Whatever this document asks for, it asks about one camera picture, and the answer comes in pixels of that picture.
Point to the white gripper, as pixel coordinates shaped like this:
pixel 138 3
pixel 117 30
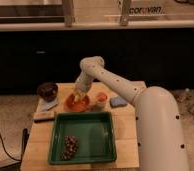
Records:
pixel 84 82

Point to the dark brown bowl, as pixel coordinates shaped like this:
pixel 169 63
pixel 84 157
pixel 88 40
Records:
pixel 47 91

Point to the grey cloth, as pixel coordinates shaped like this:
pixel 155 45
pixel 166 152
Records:
pixel 45 106

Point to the blue sponge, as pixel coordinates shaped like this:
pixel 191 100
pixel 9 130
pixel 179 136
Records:
pixel 117 102

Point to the red bowl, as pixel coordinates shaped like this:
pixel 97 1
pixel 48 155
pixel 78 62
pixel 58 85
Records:
pixel 79 106

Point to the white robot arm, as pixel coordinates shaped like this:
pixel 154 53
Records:
pixel 159 128

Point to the bunch of dark grapes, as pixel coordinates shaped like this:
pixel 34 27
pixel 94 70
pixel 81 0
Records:
pixel 71 147

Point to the green plastic tray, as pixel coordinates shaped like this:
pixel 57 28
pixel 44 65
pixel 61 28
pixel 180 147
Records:
pixel 94 132

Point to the small orange cup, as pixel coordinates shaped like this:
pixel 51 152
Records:
pixel 101 99

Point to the wooden handled brush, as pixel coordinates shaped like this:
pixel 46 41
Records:
pixel 43 116

